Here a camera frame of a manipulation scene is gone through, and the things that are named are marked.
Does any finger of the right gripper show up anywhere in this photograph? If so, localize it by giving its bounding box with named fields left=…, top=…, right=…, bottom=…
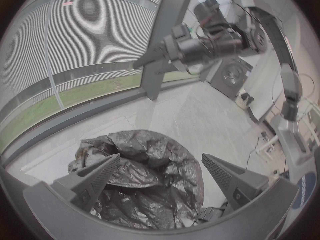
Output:
left=154, top=60, right=180, bottom=75
left=133, top=42, right=167, bottom=70

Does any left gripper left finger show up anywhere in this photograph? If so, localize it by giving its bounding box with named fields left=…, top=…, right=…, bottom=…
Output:
left=53, top=153, right=121, bottom=213

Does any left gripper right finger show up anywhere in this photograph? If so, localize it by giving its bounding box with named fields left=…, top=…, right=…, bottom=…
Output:
left=201, top=153, right=270, bottom=211

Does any black plastic bag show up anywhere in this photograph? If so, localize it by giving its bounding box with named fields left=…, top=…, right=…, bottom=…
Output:
left=68, top=130, right=204, bottom=229

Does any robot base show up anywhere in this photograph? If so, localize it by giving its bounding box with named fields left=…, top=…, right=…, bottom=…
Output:
left=271, top=101, right=320, bottom=182

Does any dark grey washing machine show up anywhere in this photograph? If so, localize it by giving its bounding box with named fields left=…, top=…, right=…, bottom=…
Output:
left=205, top=58, right=253, bottom=100

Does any white plastic basket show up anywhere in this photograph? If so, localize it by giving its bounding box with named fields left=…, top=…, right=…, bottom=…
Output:
left=234, top=92, right=255, bottom=109

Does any black cable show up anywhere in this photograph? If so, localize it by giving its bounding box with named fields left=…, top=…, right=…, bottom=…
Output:
left=246, top=136, right=262, bottom=169

